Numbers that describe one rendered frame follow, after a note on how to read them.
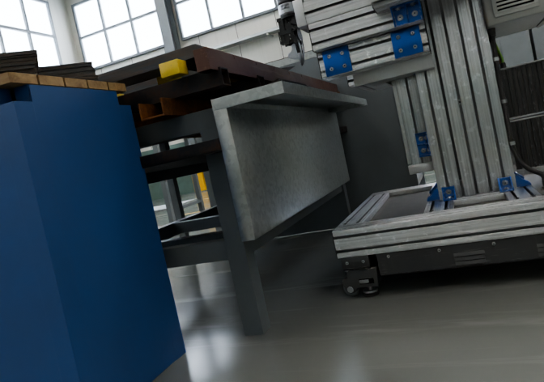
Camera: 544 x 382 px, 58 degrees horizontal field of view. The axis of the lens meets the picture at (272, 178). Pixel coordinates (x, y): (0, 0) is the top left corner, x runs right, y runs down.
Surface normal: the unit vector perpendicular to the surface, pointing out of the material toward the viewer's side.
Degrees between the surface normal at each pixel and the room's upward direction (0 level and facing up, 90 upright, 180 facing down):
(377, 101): 90
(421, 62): 90
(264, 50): 90
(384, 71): 90
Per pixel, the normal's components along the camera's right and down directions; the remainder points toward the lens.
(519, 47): -0.35, 0.11
